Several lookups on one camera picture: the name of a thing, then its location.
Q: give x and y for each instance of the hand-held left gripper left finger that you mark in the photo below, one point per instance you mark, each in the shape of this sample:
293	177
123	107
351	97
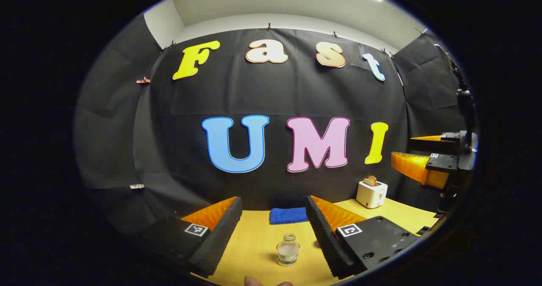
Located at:
220	235

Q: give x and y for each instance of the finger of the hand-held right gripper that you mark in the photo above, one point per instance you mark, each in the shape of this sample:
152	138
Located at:
417	167
444	144

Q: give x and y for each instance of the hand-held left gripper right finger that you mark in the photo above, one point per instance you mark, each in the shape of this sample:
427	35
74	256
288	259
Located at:
326	239

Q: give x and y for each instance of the clear plastic water bottle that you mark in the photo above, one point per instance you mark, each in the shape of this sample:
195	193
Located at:
288	252

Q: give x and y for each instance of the blue folded towel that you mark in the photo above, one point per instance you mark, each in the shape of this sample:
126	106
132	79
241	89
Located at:
288	215

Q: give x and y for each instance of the toasted bread slices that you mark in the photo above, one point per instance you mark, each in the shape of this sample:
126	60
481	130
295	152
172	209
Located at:
371	180

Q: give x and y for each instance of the white toaster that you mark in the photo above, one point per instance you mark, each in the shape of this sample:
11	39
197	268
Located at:
371	195

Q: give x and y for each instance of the silver spring clip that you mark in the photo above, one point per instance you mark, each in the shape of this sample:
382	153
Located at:
136	186

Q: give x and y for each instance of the copper spring clip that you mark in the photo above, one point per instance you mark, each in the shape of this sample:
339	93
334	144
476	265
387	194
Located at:
143	81

